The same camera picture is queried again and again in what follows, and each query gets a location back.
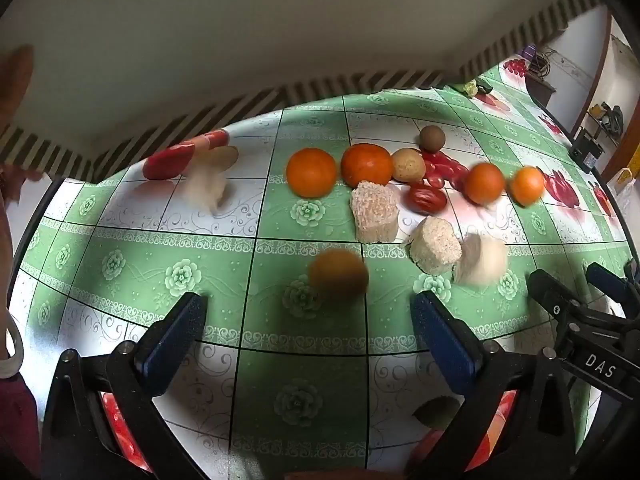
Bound red date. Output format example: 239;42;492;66
404;184;448;214

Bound white plastic bag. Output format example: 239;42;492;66
612;167;639;202

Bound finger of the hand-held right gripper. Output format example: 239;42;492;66
527;269;640;337
586;261;640;311

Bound large orange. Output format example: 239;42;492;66
286;147;338;198
341;143;394;188

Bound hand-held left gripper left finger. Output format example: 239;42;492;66
42;291;208;480

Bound pale rice cake block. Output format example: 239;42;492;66
409;215;462;276
452;234;509;288
180;160;236;218
349;180;400;245

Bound tools on shelf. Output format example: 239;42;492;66
590;102;624;136

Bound maroon clothing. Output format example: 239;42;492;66
0;375;43;480

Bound small orange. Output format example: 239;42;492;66
510;166;546;207
463;162;506;206

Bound small wooden table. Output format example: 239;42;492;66
525;72;557;108

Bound white box with striped rim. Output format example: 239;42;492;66
0;0;613;183

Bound white cord loop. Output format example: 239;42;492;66
0;310;26;380

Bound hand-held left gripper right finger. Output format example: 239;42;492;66
407;290;581;480

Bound small black device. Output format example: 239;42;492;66
570;127;606;168

